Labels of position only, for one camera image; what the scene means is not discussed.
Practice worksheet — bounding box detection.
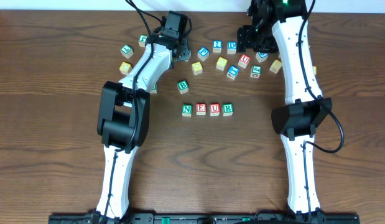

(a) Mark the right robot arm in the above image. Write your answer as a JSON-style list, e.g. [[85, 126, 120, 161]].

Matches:
[[237, 1, 332, 221]]

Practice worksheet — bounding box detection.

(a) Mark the yellow O block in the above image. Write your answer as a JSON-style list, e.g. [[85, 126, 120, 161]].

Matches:
[[192, 62, 203, 75]]

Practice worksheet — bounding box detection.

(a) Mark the yellow C block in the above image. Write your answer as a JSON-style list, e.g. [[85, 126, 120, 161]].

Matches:
[[119, 62, 132, 75]]

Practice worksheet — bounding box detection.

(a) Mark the blue 5 block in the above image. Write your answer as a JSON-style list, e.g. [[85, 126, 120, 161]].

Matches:
[[256, 52, 269, 63]]

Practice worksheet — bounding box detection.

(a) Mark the green J block right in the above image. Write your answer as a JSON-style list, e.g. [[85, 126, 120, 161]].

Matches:
[[250, 65, 262, 78]]

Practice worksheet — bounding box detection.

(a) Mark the blue P block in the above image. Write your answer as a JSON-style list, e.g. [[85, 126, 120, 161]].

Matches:
[[197, 47, 210, 61]]

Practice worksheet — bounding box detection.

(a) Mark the green R block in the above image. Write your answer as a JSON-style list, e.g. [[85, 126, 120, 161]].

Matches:
[[223, 103, 234, 116]]

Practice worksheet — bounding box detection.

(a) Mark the green N block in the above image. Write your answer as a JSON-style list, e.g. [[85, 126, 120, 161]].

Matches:
[[182, 104, 193, 117]]

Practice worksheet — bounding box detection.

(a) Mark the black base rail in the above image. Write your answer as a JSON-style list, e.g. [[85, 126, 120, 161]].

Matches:
[[48, 212, 361, 224]]

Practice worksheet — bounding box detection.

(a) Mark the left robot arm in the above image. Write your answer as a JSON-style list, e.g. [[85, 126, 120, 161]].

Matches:
[[91, 11, 192, 223]]

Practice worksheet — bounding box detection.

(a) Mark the blue T block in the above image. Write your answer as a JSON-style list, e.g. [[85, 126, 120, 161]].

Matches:
[[226, 65, 239, 80]]

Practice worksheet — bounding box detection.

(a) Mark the blue 2 block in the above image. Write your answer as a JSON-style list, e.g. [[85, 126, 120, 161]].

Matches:
[[213, 40, 223, 53]]

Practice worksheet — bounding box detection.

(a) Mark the green B block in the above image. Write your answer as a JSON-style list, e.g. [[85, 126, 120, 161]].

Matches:
[[177, 80, 189, 94]]

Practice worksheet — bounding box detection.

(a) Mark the red u block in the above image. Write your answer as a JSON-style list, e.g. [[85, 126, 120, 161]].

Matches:
[[209, 103, 221, 116], [238, 54, 251, 68]]

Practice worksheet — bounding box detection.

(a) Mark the yellow Q block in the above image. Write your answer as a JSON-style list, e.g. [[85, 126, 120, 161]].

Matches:
[[216, 57, 228, 71]]

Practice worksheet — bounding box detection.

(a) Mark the green V block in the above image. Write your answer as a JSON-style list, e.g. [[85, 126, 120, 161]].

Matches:
[[151, 84, 157, 94]]

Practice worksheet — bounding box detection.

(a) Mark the green L block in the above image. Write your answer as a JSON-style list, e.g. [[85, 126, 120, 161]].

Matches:
[[120, 45, 134, 58]]

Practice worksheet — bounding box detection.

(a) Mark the red E block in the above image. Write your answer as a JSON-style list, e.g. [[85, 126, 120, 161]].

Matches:
[[196, 103, 206, 116]]

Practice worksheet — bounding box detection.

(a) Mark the blue D block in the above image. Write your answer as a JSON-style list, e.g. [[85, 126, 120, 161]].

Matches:
[[227, 42, 237, 54]]

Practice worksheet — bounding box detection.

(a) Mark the green j block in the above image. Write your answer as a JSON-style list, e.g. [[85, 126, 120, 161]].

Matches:
[[138, 35, 148, 47], [250, 65, 262, 78]]

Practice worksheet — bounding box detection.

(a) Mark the yellow block middle right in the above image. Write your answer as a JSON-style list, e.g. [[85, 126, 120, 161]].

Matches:
[[269, 60, 282, 73]]

